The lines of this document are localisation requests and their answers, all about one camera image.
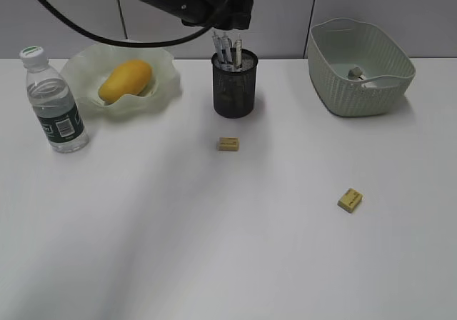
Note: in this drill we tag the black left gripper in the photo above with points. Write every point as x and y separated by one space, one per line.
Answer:
233 14

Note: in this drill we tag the blue grip pen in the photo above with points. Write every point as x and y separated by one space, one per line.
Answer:
218 48

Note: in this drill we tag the grey grip white pen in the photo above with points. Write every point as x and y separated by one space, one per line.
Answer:
227 46

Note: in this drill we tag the beige grip white pen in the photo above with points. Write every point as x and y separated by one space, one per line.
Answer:
238 50

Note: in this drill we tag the yellow mango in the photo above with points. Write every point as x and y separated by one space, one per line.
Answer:
129 78

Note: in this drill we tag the white waste paper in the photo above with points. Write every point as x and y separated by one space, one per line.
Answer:
356 74

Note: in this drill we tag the clear plastic water bottle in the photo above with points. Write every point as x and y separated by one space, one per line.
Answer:
53 103

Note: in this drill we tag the black mesh pen holder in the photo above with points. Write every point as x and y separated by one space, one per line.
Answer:
241 85

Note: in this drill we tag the light green plastic basket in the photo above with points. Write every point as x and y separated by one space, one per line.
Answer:
338 45

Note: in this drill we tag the translucent green wavy plate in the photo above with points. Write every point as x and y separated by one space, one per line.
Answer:
88 70

